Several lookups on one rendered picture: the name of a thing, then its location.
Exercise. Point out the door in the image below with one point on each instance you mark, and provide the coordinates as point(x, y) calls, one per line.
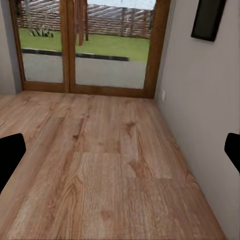
point(91, 47)

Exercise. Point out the picture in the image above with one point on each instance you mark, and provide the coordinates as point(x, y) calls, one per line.
point(207, 19)

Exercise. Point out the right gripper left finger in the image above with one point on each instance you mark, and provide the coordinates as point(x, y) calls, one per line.
point(12, 149)

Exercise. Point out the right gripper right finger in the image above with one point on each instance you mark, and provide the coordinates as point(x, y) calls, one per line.
point(232, 149)

